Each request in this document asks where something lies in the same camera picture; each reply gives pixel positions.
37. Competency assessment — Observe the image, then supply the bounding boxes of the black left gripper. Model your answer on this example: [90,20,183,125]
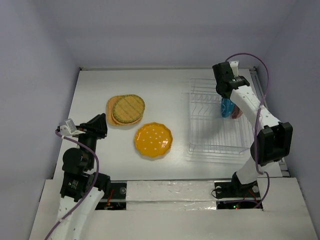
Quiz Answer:
[73,112,108,168]

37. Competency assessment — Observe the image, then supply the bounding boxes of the oval orange woven plate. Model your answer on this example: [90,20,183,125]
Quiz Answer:
[107,94,146,126]

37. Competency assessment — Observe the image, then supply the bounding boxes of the blue polka dot plate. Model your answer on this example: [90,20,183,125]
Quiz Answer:
[220,98,235,118]

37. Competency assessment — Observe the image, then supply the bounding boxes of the square orange woven plate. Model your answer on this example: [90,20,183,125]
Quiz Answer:
[106,94,143,126]

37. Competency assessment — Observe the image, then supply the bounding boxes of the pink polka dot plate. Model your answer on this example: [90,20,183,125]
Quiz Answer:
[231,105,243,119]

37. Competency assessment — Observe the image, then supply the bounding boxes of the round green-rimmed woven plate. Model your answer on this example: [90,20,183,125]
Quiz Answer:
[112,94,145,123]

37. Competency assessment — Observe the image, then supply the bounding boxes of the yellow polka dot plate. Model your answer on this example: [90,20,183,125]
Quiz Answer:
[134,122,174,158]

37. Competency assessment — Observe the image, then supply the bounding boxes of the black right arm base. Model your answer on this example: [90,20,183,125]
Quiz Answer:
[211,173,258,200]

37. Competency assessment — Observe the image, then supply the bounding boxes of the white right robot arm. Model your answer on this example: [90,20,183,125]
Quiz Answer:
[212,61,293,196]

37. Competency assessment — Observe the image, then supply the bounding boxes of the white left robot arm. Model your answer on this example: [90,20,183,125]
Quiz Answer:
[45,113,111,240]

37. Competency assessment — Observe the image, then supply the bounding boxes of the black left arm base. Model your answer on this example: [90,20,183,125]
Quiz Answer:
[95,181,127,211]

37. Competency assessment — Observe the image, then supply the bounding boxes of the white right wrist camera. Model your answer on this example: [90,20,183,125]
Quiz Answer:
[227,60,239,77]

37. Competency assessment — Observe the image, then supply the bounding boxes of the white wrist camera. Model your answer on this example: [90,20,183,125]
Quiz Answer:
[227,60,239,77]
[57,118,85,137]

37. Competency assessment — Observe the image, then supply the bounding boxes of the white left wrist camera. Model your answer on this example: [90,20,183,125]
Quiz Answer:
[57,118,85,137]

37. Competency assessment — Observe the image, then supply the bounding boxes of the white wire dish rack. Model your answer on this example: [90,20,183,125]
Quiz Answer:
[189,78,254,154]

